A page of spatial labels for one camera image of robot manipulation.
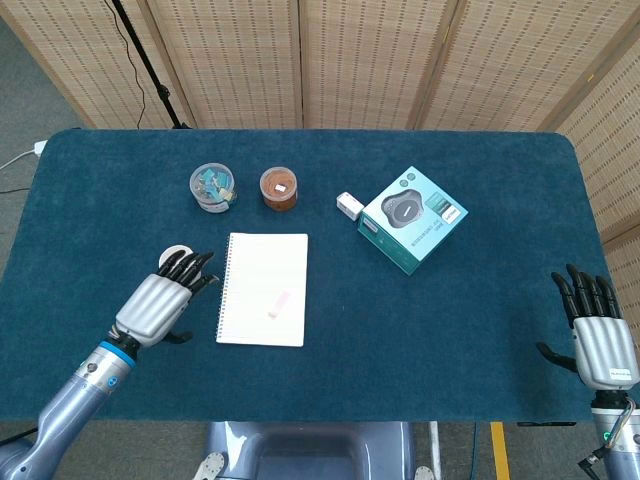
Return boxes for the white power cable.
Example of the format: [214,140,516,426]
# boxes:
[0,148,37,171]

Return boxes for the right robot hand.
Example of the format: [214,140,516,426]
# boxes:
[536,263,640,391]

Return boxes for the small pink sticky strip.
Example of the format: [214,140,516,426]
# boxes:
[267,289,291,319]

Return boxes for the bamboo folding screen panel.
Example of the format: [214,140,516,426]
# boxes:
[554,42,640,244]
[602,234,640,341]
[412,0,640,133]
[0,0,197,130]
[147,0,305,130]
[299,0,461,130]

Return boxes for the white paper cup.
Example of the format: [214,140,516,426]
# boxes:
[158,244,204,281]

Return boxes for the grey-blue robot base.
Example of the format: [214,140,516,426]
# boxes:
[203,421,417,480]

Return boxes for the yellow floor tape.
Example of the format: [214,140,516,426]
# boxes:
[489,421,512,480]

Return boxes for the teal product box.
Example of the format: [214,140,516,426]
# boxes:
[357,165,470,277]

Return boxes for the small white box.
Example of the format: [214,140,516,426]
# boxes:
[336,191,365,221]

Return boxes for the black tripod stand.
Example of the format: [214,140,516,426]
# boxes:
[110,0,191,130]

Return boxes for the white table leg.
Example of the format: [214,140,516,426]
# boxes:
[428,421,443,480]

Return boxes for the thin black hanging cable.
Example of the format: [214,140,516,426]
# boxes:
[103,0,147,130]

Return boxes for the blue table mat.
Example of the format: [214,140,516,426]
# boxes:
[0,128,627,425]

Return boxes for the white spiral notebook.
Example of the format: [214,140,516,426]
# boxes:
[215,232,310,349]

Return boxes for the clear jar with brown contents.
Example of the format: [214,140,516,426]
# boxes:
[258,167,300,213]

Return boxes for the clear jar of binder clips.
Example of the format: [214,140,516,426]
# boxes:
[188,162,239,213]

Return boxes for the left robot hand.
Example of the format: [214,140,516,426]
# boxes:
[115,249,222,350]

